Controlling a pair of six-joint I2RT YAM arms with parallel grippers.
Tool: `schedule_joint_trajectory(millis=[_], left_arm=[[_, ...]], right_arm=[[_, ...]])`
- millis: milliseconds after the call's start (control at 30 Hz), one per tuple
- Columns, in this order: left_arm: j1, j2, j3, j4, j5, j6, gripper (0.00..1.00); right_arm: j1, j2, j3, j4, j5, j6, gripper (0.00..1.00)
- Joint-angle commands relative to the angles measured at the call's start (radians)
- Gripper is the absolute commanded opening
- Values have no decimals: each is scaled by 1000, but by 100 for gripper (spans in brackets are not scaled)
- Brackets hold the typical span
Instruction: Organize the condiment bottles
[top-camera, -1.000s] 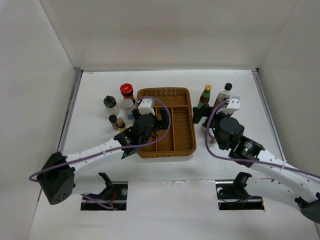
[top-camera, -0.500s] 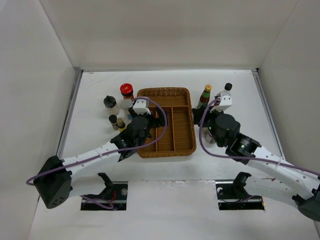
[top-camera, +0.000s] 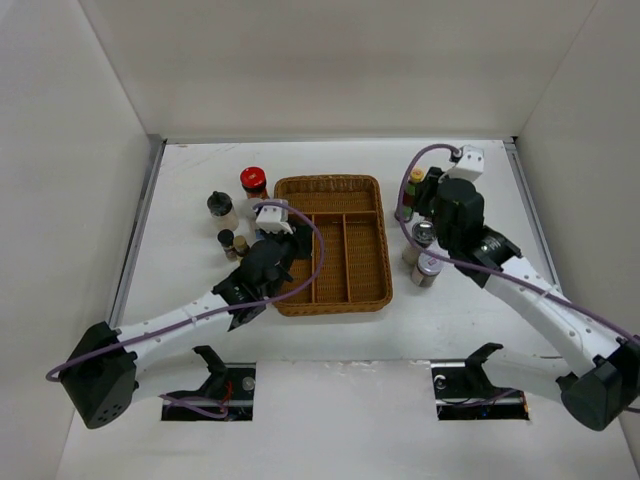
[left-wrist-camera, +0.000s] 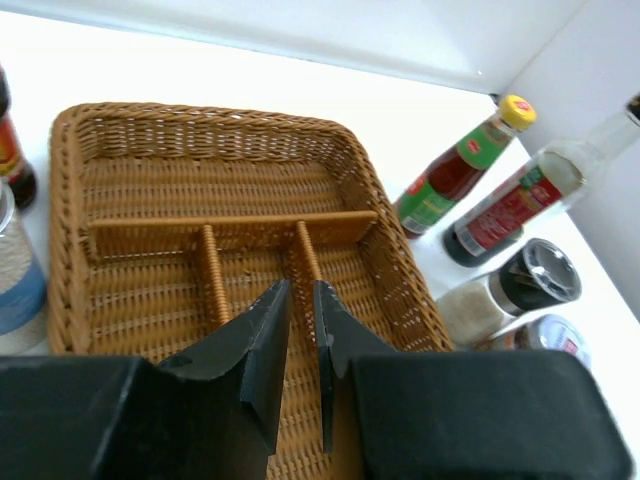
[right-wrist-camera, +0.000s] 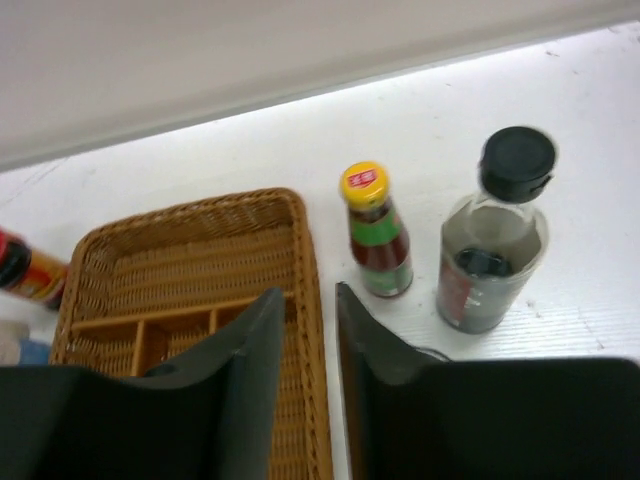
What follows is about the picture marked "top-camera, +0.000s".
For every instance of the black lid shaker jar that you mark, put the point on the black lid shaker jar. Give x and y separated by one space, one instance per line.
221 208

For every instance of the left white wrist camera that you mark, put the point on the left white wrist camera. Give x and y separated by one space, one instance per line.
272 219

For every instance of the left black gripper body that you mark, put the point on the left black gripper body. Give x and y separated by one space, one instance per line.
293 248

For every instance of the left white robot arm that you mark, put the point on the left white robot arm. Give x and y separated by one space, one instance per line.
172 356

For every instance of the cork top yellow label bottle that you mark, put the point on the cork top yellow label bottle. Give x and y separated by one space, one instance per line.
240 246

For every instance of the red lid chili sauce jar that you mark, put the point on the red lid chili sauce jar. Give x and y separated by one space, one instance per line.
254 182

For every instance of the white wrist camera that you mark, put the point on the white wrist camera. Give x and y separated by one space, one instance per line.
272 219
468 164

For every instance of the steel top glass grinder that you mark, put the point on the steel top glass grinder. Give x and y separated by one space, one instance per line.
423 234

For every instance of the black cap spice bottle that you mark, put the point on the black cap spice bottle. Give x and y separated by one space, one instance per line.
226 238

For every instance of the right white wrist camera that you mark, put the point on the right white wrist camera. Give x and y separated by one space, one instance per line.
468 164

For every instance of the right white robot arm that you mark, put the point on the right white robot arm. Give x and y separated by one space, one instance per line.
596 375

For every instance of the silver lid blue label jar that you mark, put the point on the silver lid blue label jar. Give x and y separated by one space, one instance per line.
252 210

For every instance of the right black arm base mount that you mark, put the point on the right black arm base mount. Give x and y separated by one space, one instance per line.
463 392

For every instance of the yellow cap green label bottle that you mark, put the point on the yellow cap green label bottle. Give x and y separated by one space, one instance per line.
415 177

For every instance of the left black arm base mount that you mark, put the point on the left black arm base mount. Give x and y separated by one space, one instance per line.
225 395

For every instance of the small white red lid jar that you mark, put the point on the small white red lid jar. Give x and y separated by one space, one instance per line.
426 270

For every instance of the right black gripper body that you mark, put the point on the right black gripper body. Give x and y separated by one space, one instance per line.
427 203

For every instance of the brown wicker divided basket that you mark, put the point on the brown wicker divided basket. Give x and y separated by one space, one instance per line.
356 273

